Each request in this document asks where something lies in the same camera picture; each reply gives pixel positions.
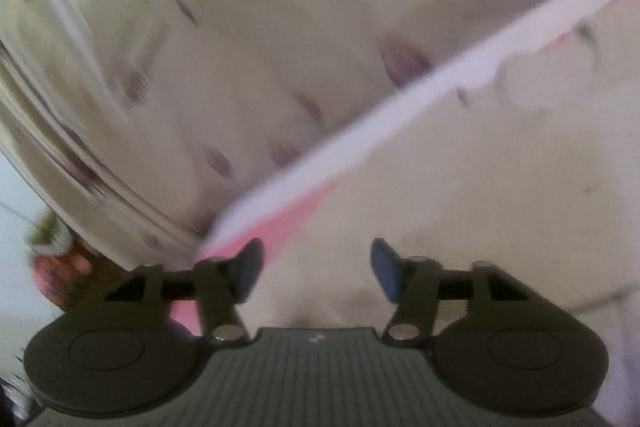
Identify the beige small garment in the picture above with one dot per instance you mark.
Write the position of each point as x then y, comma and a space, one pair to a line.
475, 207

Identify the pink checkered bed sheet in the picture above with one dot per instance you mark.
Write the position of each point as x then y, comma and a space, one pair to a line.
400, 107

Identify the leaf print curtain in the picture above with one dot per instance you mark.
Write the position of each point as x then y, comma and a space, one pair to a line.
275, 32

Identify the pink mottled cloth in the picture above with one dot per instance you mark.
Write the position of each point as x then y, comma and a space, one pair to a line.
52, 269

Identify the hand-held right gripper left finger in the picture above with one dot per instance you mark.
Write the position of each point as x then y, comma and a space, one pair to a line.
248, 272

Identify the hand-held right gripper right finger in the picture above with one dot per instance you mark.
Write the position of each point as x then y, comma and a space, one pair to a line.
386, 272

